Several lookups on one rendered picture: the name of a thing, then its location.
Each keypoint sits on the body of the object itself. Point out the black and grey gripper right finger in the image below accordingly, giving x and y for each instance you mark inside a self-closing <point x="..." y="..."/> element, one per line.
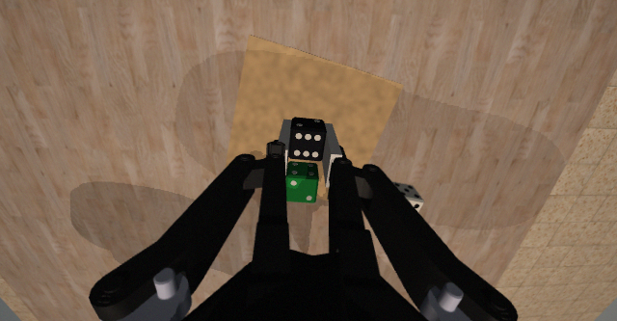
<point x="441" y="286"/>

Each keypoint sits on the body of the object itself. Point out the green die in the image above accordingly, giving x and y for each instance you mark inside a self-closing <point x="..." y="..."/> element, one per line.
<point x="301" y="182"/>

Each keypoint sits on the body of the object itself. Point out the tan mat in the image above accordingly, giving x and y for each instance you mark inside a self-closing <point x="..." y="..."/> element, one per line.
<point x="279" y="83"/>

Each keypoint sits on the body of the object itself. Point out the white die with black pips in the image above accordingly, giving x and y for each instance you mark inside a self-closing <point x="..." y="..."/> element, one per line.
<point x="411" y="194"/>

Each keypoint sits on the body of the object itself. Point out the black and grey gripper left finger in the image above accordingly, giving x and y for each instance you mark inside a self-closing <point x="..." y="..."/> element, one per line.
<point x="157" y="283"/>

